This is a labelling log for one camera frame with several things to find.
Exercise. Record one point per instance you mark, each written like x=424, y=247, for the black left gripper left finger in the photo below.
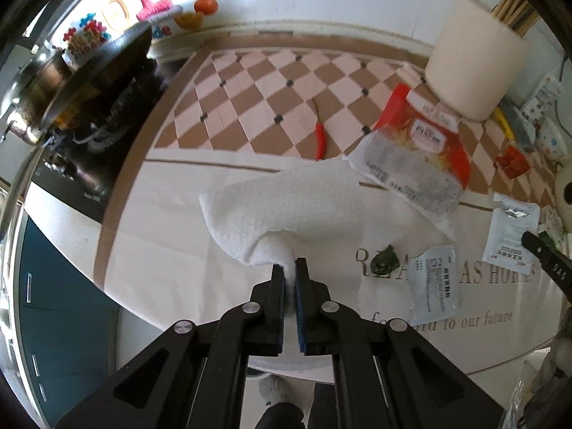
x=266, y=328

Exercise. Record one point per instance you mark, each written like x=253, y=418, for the red chili pepper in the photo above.
x=320, y=135

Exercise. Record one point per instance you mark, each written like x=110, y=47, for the black frying pan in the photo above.
x=109, y=67

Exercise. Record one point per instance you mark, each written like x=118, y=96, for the red sauce packet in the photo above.
x=513, y=162

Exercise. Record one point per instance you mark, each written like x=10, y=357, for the white paper towel sheet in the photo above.
x=322, y=212

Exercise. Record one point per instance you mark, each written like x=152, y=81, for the white seasoning sachet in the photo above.
x=510, y=220

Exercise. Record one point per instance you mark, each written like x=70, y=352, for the steel pot with lid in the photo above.
x=31, y=92

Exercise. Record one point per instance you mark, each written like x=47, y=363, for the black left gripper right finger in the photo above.
x=314, y=334

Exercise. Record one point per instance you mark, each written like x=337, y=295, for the black gas stove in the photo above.
x=81, y=171

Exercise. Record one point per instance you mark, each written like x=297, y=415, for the wooden chopsticks bundle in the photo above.
x=518, y=15

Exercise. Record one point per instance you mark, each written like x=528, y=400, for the yellow flat box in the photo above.
x=502, y=121

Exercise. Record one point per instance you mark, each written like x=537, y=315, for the white paper towel roll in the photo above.
x=475, y=60

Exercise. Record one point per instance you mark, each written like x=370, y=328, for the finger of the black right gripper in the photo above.
x=555, y=264

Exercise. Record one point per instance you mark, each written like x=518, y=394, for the checkered beige table mat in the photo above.
x=252, y=144

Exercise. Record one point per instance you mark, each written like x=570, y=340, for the left grey slipper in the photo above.
x=274, y=390

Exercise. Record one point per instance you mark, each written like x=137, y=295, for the dark green vegetable scrap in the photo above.
x=385, y=262

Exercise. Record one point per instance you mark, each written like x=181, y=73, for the white rice cooker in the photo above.
x=563, y=193

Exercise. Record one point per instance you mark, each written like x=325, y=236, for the silver seasoning sachet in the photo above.
x=434, y=282

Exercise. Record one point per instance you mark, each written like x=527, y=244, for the red white noodle package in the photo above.
x=414, y=150

